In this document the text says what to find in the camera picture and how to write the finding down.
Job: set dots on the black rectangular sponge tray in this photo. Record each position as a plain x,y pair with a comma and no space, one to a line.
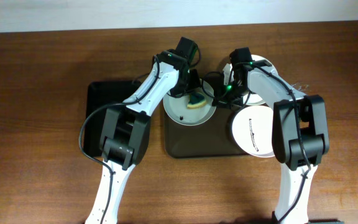
98,95

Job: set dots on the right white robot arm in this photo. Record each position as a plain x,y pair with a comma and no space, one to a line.
299,128

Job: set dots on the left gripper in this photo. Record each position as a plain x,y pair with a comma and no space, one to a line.
194,76

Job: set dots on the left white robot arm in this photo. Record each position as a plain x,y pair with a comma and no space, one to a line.
125,133

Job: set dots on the green and yellow sponge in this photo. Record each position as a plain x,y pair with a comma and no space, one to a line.
196,100

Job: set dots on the white plate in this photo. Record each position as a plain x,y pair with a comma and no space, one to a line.
176,109
253,98
251,130

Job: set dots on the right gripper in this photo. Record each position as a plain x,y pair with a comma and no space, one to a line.
219,101

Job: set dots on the dark brown serving tray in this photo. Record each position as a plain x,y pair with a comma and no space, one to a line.
210,139

